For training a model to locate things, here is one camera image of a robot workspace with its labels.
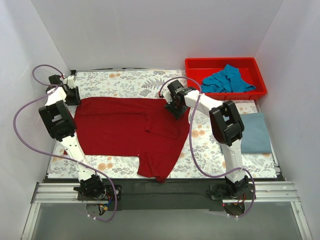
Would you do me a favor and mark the red t shirt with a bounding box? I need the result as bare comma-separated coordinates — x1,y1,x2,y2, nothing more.
74,97,190,183

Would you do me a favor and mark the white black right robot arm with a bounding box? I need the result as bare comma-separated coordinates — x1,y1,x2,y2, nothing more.
158,87,249,198

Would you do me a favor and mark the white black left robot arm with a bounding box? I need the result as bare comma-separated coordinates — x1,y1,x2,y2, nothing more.
38,84,106,200

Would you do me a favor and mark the red plastic bin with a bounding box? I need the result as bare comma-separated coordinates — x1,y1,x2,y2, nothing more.
184,57,267,101

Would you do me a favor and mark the floral patterned table mat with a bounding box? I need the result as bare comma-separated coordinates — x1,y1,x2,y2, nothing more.
47,70,281,179

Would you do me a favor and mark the teal crumpled t shirt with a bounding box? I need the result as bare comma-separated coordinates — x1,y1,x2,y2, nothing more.
201,64,256,93

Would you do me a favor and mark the folded grey-blue t shirt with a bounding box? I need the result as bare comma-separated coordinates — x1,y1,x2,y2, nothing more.
240,112,272,154

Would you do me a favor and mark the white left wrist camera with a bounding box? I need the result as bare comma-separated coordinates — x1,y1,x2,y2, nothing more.
62,75,76,89

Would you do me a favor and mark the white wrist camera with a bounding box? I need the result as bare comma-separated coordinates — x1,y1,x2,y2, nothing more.
158,88,173,104
62,75,76,89

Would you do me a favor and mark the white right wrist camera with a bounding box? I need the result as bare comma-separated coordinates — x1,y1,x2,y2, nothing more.
158,88,173,104

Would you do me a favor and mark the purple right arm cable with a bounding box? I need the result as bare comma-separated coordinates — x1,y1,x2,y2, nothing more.
159,76,257,219

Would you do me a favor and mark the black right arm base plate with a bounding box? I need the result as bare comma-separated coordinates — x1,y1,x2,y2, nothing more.
206,182,254,201

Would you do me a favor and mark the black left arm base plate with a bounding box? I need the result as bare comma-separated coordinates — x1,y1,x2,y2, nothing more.
76,184,123,201

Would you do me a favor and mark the aluminium frame rail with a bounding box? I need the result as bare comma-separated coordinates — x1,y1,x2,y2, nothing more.
31,181,300,203

